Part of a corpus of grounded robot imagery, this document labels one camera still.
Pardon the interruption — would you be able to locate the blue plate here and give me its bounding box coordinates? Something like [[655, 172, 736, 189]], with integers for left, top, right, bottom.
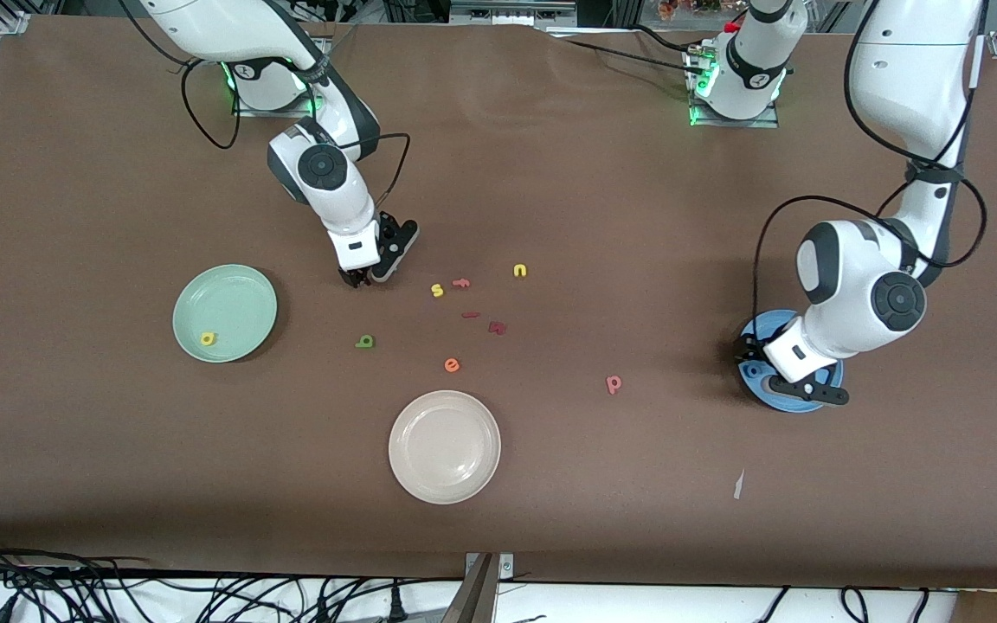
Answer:
[[736, 309, 845, 414]]

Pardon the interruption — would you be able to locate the light green plate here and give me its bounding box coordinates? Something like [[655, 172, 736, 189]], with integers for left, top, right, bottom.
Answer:
[[172, 264, 279, 363]]

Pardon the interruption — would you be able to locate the beige plate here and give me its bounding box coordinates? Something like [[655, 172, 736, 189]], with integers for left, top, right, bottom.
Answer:
[[388, 390, 502, 505]]

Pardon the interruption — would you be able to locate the brown table cover sheet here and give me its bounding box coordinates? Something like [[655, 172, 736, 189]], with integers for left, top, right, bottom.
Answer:
[[0, 16, 997, 591]]

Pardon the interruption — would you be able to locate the grey background device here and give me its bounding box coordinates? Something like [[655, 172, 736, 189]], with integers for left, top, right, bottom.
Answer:
[[449, 0, 579, 27]]

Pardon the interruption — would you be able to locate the grey metal beam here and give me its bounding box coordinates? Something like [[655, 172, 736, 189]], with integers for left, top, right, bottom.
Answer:
[[440, 554, 499, 623]]

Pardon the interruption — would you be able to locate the orange background decoration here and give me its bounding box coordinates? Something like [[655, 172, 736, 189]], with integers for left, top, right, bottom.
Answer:
[[656, 0, 726, 20]]

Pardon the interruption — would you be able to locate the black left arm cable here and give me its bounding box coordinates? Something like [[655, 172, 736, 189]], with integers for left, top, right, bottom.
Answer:
[[753, 0, 989, 334]]

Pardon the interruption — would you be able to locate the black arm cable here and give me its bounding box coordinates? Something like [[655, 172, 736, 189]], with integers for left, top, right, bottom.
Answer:
[[753, 0, 989, 334], [118, 0, 414, 217]]

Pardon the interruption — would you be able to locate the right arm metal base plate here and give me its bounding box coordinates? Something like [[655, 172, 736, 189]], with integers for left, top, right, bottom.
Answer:
[[232, 36, 328, 119]]

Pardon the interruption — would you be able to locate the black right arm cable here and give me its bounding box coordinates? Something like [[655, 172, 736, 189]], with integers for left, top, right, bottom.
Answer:
[[118, 0, 414, 217]]

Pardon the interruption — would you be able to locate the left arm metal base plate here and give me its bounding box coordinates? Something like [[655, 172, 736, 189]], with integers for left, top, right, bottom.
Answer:
[[687, 45, 782, 130]]

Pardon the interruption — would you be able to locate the black cable on table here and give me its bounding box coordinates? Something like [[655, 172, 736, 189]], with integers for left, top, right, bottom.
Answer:
[[561, 38, 707, 75], [633, 24, 703, 55]]

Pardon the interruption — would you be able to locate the metal table clamp bracket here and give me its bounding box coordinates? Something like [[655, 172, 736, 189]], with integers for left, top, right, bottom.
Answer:
[[464, 552, 515, 582]]

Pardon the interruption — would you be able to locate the tangle of black cables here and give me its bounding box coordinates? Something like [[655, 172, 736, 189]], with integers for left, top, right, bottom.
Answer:
[[0, 532, 465, 623]]

